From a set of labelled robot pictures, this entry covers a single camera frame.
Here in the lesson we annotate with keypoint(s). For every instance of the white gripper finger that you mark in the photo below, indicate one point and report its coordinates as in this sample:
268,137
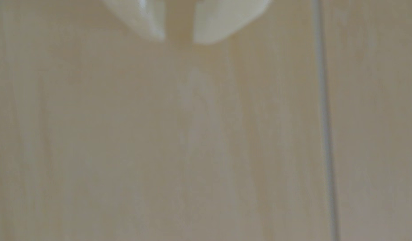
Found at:
219,16
149,16

